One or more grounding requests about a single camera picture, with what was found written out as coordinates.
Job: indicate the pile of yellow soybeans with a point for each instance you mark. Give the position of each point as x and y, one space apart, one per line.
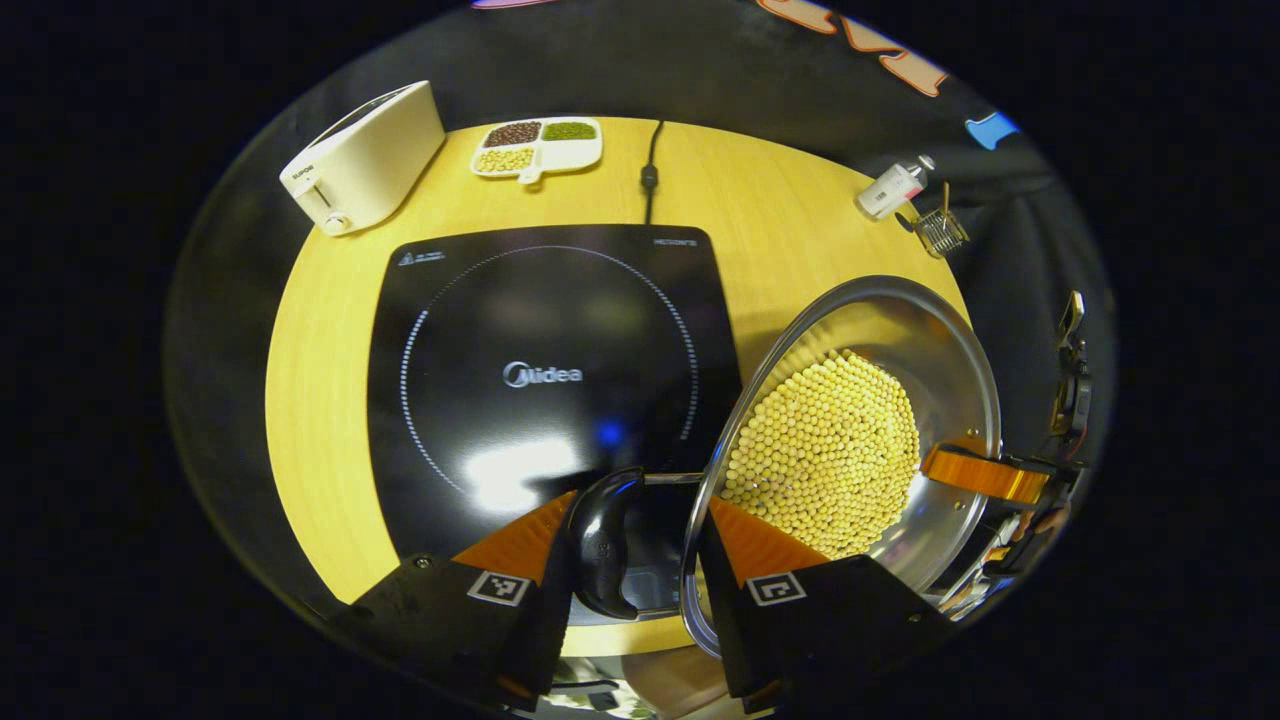
820 450

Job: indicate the pile of green beans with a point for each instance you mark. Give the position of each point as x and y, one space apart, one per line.
569 130

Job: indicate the white toaster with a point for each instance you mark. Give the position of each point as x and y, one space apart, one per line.
370 160

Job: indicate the stainless steel pot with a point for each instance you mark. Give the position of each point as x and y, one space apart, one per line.
930 320

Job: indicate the small clear plastic bottle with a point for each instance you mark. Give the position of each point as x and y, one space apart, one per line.
890 188

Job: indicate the black backdrop cloth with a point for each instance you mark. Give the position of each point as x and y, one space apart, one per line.
700 60

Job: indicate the black induction cooktop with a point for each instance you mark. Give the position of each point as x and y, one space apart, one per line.
550 300

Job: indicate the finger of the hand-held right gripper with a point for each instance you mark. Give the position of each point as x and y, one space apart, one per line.
1030 540
980 475

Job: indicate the pile of brown beans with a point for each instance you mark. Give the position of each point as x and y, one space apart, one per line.
512 134

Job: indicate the white divided dish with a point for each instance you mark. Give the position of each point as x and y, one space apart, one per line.
575 155

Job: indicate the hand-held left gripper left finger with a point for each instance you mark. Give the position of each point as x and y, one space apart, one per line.
550 630

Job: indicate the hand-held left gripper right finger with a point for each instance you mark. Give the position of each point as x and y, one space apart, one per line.
735 640

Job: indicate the pile of pale yellow beans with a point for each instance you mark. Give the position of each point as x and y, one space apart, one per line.
504 160

